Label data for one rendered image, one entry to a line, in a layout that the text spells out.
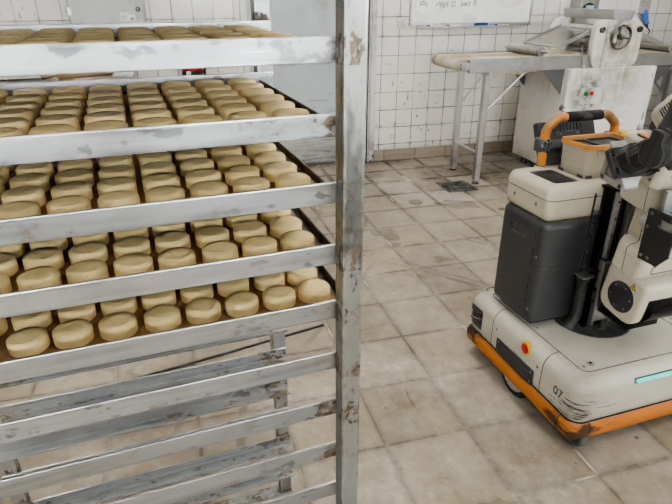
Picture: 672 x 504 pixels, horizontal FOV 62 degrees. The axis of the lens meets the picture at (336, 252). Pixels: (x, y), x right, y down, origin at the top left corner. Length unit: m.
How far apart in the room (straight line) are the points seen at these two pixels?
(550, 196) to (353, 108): 1.33
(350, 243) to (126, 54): 0.35
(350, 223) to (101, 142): 0.31
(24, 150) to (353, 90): 0.37
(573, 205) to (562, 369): 0.54
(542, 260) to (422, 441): 0.74
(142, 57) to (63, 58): 0.08
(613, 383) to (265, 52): 1.62
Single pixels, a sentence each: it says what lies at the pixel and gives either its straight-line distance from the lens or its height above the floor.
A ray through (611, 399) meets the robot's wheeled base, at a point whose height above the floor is 0.20.
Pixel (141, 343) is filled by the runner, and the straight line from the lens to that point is 0.79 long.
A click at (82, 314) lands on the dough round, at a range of 0.87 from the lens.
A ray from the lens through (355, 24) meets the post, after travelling 0.69.
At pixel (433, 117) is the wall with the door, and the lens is 5.23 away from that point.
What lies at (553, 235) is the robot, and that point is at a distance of 2.01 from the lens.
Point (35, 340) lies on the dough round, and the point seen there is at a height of 0.97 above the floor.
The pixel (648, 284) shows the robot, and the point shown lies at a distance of 1.95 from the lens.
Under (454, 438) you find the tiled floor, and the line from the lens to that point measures 2.05.
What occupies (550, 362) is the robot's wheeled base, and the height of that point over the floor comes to 0.26.
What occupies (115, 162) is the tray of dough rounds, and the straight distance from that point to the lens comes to 0.91.
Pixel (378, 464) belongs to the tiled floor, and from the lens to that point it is 1.94.
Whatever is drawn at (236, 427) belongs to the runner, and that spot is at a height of 0.79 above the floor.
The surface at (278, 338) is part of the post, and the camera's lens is 1.34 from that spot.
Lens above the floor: 1.38
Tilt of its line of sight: 25 degrees down
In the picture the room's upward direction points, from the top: straight up
